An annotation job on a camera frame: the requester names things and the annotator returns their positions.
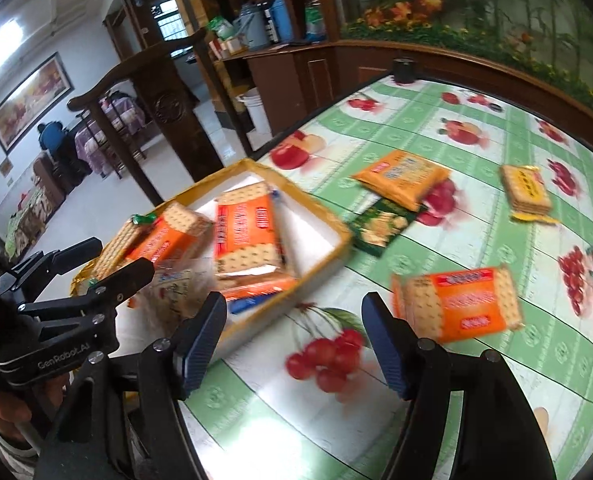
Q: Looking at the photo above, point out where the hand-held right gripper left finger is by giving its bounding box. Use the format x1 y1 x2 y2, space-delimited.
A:
34 291 228 480

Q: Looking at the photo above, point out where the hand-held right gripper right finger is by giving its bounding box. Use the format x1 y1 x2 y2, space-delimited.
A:
361 291 558 480

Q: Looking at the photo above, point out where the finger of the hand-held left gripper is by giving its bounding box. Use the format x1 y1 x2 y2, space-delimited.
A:
5 237 104 288
19 257 156 322

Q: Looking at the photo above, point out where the clear packet of dried tea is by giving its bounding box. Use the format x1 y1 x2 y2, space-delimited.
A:
144 259 220 329

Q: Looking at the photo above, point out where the orange cracker packet green end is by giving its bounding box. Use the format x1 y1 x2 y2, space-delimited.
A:
93 201 213 282

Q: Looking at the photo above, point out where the blue cracker packet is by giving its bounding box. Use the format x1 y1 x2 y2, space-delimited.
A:
225 290 298 315

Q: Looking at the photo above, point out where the orange red band cracker packet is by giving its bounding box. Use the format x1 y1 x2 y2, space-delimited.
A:
391 266 526 346

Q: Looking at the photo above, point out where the large orange soda cracker packet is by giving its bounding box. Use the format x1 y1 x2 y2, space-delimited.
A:
213 194 288 279

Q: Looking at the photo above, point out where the yellow cardboard box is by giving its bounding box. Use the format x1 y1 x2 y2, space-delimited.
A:
70 158 354 362

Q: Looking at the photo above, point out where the person's left forearm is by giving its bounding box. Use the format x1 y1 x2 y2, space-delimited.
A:
0 424 41 472

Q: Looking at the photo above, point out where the person's left hand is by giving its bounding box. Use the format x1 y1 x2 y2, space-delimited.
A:
0 374 73 438

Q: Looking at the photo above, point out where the floral cloth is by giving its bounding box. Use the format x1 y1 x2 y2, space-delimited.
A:
4 185 61 262

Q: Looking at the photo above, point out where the dark green snack packet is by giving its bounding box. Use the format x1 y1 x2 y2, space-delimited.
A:
349 199 419 259

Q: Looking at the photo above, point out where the purple cloth covered table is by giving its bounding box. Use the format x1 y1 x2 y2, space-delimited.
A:
74 95 148 177

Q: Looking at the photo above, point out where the orange yellow biscuit packet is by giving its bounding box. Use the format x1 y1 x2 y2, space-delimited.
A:
351 150 452 212

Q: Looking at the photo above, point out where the carved wooden chair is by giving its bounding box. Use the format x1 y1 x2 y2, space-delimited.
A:
68 27 228 207

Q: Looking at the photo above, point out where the yellow cracker packet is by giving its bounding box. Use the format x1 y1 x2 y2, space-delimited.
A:
500 164 561 224

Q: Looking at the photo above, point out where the white plastic bucket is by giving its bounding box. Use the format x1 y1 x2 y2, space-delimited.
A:
235 87 274 137

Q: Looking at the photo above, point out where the wooden display cabinet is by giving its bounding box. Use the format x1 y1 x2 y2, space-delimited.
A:
104 0 593 143

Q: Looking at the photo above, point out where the green and white bag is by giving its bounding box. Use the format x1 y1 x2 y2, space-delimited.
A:
209 16 238 41

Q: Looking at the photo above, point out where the small black cup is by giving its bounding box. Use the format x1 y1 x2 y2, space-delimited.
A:
393 57 418 85

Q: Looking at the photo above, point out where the dark thermos flask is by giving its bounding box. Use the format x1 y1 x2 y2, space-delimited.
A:
262 2 280 44

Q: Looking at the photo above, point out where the blue thermos flask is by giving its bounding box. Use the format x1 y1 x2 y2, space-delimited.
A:
271 0 294 44

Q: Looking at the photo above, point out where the green lidded container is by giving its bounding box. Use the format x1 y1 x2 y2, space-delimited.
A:
304 0 328 44

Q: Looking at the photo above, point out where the artificial flower arrangement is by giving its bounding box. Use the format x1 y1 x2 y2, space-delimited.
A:
339 0 593 117

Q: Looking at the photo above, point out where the framed wall painting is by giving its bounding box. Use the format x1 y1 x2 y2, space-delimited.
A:
0 52 75 155

